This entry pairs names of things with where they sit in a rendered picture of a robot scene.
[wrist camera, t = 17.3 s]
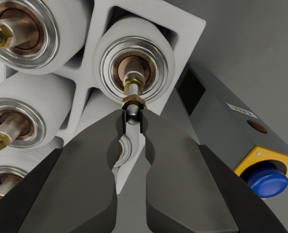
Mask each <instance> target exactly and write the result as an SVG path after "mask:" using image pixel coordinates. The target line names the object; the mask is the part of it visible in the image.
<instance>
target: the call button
mask: <svg viewBox="0 0 288 233"><path fill-rule="evenodd" d="M247 185H248V186H249V187H250V188H251V189H252V190H253V191H254V192H255V193H256V194H257V195H258V196H259V197H260V198H269V197H273V196H276V195H278V194H280V193H281V192H283V191H284V190H285V189H286V187H287V185H288V178H287V177H286V176H285V174H284V173H283V172H282V171H280V170H276V169H274V168H271V167H264V168H260V169H258V170H256V171H254V172H253V173H252V174H251V175H250V176H249V178H248V184H247Z"/></svg>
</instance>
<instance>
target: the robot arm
mask: <svg viewBox="0 0 288 233"><path fill-rule="evenodd" d="M139 111H140V133H141V134H143V136H144V137H145V157H146V159H147V160H148V161H149V163H150V164H151V168H150V169H149V171H148V172H147V174H146V220H147V226H148V228H149V229H150V230H151V231H152V232H153V233H288V232H287V230H286V229H285V227H284V226H283V225H282V223H281V222H280V221H279V219H278V218H277V217H276V215H275V214H274V213H273V212H272V210H271V209H270V208H269V207H268V206H267V205H266V203H265V202H264V201H263V200H262V199H261V198H260V197H259V196H258V195H257V194H256V193H255V192H254V191H253V190H252V189H251V188H250V187H249V186H248V185H247V184H246V183H245V182H244V181H243V180H242V179H241V178H240V177H239V176H238V175H237V174H236V173H235V172H233V171H232V170H231V169H230V168H229V167H228V166H227V165H226V164H225V163H224V162H223V161H222V160H221V159H220V158H219V157H218V156H217V155H215V154H214V153H213V152H212V151H211V150H210V149H209V148H208V147H207V146H206V145H199V144H198V143H197V142H196V141H195V140H194V139H193V138H192V137H191V136H190V135H189V134H187V133H186V132H185V131H183V130H182V129H180V128H179V127H177V126H176V125H174V124H173V123H171V122H169V121H168V120H166V119H164V118H163V117H161V116H159V115H157V114H156V113H154V112H152V111H150V110H149V109H142V110H139ZM123 134H126V110H124V109H119V110H115V111H113V112H112V113H110V114H108V115H107V116H105V117H103V118H102V119H100V120H98V121H97V122H95V123H93V124H92V125H90V126H88V127H87V128H85V129H84V130H82V131H81V132H80V133H78V134H77V135H76V136H75V137H74V138H72V139H71V140H70V141H69V142H68V143H67V144H66V145H65V146H64V147H63V148H55V149H54V150H53V151H52V152H51V153H50V154H49V155H48V156H47V157H46V158H44V159H43V160H42V161H41V162H40V163H39V164H38V165H37V166H36V167H35V168H34V169H32V170H31V171H30V172H29V173H28V174H27V175H26V176H25V177H24V178H23V179H22V180H20V181H19V182H18V183H17V184H16V185H15V186H14V187H13V188H12V189H11V190H10V191H9V192H7V193H6V194H5V195H4V196H3V197H2V198H1V199H0V233H111V232H112V231H113V230H114V228H115V225H116V216H117V205H118V200H117V192H116V185H115V177H114V174H113V172H112V168H113V166H114V165H115V163H116V162H117V161H118V160H119V158H120V150H119V140H120V138H121V137H122V136H123Z"/></svg>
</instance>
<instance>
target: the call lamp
mask: <svg viewBox="0 0 288 233"><path fill-rule="evenodd" d="M249 122H250V124H251V125H252V126H254V127H255V128H257V129H259V130H261V131H263V132H266V130H265V128H264V127H263V126H262V125H261V124H259V123H257V122H255V121H249Z"/></svg>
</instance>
